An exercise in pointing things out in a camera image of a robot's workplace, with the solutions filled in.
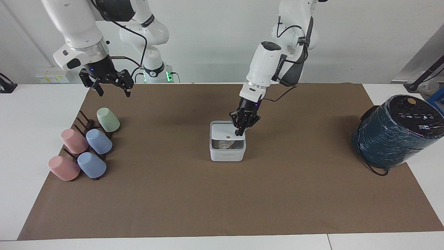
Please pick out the black stand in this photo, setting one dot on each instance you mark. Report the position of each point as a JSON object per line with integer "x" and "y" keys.
{"x": 7, "y": 86}
{"x": 425, "y": 74}

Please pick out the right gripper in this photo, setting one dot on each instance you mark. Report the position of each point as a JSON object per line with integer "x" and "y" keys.
{"x": 100, "y": 67}

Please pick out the blue box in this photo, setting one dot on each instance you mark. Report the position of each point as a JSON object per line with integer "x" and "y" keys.
{"x": 437, "y": 102}

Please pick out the light green cup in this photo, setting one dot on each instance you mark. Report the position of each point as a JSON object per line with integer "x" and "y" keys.
{"x": 108, "y": 119}

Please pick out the dark wooden cup rack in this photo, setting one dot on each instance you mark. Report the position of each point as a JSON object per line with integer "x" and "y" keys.
{"x": 85, "y": 124}

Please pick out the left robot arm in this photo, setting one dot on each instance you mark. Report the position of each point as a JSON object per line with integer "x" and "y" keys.
{"x": 265, "y": 64}

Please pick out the pink cup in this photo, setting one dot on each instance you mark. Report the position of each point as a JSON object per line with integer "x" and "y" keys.
{"x": 73, "y": 140}
{"x": 64, "y": 168}

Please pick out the blue cup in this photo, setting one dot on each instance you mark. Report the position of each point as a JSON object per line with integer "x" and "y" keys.
{"x": 99, "y": 141}
{"x": 91, "y": 165}

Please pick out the dark teal plastic-wrapped appliance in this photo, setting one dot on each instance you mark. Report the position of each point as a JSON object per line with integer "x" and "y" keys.
{"x": 395, "y": 135}

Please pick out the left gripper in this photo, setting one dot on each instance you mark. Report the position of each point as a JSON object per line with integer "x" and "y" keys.
{"x": 249, "y": 106}

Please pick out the small white trash can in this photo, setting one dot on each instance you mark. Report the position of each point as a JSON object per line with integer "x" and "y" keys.
{"x": 227, "y": 152}

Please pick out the crumpled white paper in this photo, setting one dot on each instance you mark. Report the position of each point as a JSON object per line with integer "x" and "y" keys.
{"x": 229, "y": 144}

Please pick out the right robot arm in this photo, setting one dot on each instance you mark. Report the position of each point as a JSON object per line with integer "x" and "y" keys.
{"x": 79, "y": 31}

